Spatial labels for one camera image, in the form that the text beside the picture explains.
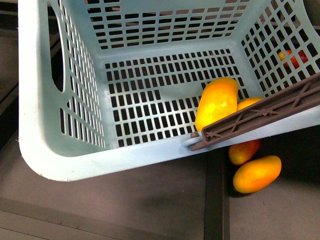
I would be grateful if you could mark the light blue plastic basket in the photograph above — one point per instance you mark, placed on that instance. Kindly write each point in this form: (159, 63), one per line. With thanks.
(111, 85)

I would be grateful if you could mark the yellow lemon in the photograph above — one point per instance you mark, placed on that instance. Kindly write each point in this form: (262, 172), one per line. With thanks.
(248, 102)

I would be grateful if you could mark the brown basket handle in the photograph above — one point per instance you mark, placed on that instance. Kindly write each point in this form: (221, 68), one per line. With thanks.
(294, 108)

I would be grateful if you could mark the red yellow mango upper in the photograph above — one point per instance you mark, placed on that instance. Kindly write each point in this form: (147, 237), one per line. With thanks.
(241, 153)

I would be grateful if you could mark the yellow orange mango lower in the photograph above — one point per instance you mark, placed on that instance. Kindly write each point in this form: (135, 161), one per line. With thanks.
(257, 174)

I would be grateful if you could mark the red orange mango far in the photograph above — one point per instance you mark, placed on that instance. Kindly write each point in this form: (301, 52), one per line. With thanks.
(294, 60)

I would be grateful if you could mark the black fruit tray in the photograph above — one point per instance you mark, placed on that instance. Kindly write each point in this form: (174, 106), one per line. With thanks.
(188, 198)

